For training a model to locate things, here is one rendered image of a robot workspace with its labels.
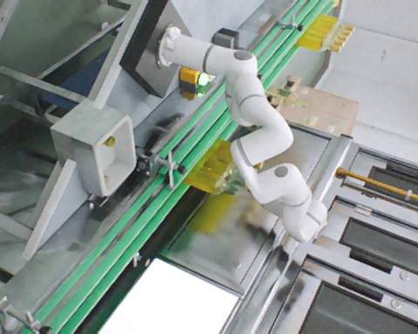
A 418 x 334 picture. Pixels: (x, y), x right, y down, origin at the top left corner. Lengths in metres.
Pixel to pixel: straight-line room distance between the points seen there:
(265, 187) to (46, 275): 0.67
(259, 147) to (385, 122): 6.17
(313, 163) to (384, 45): 5.91
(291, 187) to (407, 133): 6.05
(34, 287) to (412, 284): 1.20
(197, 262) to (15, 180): 0.83
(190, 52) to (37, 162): 0.88
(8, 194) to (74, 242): 0.57
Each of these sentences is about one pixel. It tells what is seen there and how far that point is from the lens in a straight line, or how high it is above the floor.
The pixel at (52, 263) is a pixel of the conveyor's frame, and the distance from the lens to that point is 1.55.
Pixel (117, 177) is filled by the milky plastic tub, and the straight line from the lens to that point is 1.65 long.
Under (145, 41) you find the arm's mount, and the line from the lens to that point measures 1.58.
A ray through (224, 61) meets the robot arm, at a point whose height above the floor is 1.04.
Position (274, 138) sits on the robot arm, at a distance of 1.34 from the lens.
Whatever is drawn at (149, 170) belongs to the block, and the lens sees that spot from 1.70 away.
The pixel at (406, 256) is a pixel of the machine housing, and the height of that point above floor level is 1.74.
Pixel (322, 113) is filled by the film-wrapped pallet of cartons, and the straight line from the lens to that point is 6.09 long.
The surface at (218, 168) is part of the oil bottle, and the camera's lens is 1.80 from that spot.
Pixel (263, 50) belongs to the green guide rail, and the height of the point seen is 0.92.
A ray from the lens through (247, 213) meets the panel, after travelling 1.86.
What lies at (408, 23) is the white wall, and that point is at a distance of 7.75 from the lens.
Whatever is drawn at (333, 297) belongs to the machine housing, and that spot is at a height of 1.57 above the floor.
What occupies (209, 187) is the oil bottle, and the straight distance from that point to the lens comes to 1.77.
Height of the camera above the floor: 1.61
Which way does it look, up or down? 19 degrees down
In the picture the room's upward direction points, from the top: 111 degrees clockwise
